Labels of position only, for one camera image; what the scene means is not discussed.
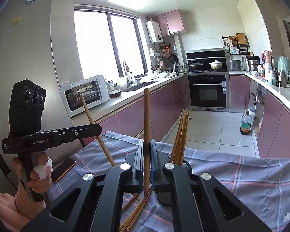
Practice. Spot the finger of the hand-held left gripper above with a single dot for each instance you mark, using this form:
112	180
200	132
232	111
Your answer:
87	130

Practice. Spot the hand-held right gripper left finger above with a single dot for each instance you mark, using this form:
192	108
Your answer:
140	160

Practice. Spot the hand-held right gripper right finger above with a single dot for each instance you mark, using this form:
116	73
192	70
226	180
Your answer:
152	160

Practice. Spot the light bamboo chopstick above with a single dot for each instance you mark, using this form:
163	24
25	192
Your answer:
147	116
88	114

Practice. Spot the black mesh utensil holder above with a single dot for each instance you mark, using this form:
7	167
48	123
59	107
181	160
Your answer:
186	167

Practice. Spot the bunch of bamboo chopsticks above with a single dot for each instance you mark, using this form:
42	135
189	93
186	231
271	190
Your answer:
181	135

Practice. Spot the person's left forearm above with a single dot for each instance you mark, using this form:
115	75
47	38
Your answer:
2	205

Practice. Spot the person's left hand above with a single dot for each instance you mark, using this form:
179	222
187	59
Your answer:
34	175

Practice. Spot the white microwave oven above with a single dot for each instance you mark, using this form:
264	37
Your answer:
85	95

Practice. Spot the smartphone orange case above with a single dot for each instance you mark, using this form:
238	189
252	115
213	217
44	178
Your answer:
64	168

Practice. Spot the dark red bowl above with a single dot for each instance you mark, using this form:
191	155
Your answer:
114	93

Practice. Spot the white finger bandage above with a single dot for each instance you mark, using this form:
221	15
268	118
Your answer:
45	166

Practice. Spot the pink base cabinet run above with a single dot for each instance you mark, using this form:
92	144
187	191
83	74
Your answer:
159	106
275	123

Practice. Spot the grey refrigerator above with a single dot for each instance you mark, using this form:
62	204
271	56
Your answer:
26	53

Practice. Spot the blue-grey plaid cloth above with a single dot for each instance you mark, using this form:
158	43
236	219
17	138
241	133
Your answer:
232	174

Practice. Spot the black built-in oven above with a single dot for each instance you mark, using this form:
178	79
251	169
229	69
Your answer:
207	93

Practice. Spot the kitchen window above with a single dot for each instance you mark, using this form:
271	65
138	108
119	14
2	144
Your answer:
106	43

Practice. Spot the yellow sticky note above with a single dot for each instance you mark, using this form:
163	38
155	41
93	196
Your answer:
16	20

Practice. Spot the cooking oil bottle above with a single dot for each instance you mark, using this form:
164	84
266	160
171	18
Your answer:
246	123

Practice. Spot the black cooking pot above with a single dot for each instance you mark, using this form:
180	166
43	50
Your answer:
195	65

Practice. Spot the black frying pan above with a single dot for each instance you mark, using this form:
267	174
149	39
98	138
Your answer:
173	58

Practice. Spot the white casserole pot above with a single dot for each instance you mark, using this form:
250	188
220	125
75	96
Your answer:
216	65

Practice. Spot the black range hood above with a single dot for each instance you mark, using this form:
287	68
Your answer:
206	55

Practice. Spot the white water heater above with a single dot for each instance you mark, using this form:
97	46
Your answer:
154	31

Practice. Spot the steel stockpot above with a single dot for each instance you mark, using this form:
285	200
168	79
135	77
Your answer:
253	65

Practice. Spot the wooden cutting board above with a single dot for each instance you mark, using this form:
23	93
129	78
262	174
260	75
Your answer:
241	38

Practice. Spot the pink kettle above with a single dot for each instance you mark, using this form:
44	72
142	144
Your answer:
267	58

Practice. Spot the steel thermos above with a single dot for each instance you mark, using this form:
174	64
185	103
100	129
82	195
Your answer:
283	78

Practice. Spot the green fan in plastic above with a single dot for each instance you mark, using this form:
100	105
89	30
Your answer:
286	67

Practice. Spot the pink wall cabinet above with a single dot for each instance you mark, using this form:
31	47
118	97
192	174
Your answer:
170	24

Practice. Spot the black wall rack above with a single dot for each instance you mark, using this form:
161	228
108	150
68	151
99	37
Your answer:
243	49

